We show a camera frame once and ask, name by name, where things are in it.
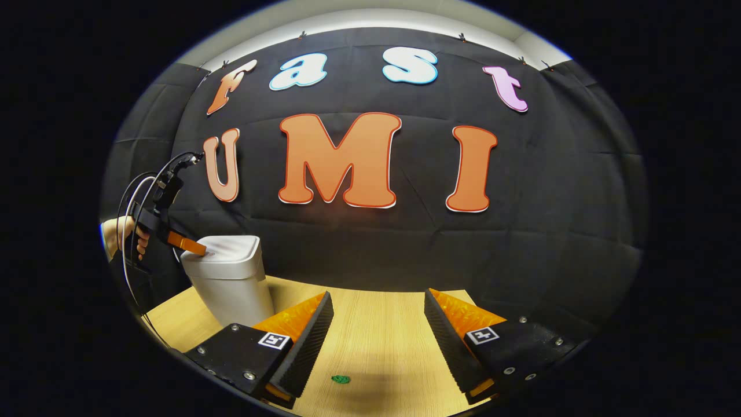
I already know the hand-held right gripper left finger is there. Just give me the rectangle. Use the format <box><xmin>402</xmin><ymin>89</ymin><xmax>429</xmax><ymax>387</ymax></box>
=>
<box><xmin>184</xmin><ymin>291</ymin><xmax>335</xmax><ymax>410</ymax></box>

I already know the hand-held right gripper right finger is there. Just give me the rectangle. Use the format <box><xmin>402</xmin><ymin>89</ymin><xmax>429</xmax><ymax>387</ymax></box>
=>
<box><xmin>424</xmin><ymin>288</ymin><xmax>578</xmax><ymax>405</ymax></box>

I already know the white desktop garbage bin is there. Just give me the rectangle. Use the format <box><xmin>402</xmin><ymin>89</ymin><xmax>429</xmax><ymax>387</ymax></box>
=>
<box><xmin>181</xmin><ymin>235</ymin><xmax>276</xmax><ymax>328</ymax></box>

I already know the wooden desktop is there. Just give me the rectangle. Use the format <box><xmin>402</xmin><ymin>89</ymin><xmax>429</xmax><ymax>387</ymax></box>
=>
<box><xmin>142</xmin><ymin>275</ymin><xmax>513</xmax><ymax>417</ymax></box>

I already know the black backdrop cloth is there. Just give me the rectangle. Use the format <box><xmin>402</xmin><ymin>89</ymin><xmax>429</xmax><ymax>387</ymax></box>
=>
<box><xmin>100</xmin><ymin>26</ymin><xmax>648</xmax><ymax>348</ymax></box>

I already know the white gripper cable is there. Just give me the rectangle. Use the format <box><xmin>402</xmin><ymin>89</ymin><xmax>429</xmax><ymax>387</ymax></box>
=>
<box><xmin>129</xmin><ymin>191</ymin><xmax>152</xmax><ymax>232</ymax></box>

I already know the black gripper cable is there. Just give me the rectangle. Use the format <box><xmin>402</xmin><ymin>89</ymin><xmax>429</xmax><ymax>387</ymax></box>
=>
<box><xmin>115</xmin><ymin>152</ymin><xmax>197</xmax><ymax>310</ymax></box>

